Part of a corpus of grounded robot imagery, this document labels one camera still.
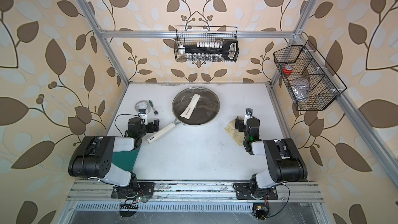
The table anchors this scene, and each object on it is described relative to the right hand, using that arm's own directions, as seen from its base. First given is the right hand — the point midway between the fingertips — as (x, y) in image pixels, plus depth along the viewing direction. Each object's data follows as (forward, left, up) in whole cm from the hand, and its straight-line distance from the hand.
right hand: (246, 117), depth 94 cm
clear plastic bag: (-2, -21, +25) cm, 33 cm away
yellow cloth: (-9, +6, -6) cm, 13 cm away
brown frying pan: (-3, +33, +4) cm, 33 cm away
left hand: (+2, +61, 0) cm, 61 cm away
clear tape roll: (+16, +69, -4) cm, 70 cm away
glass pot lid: (+5, +31, +6) cm, 32 cm away
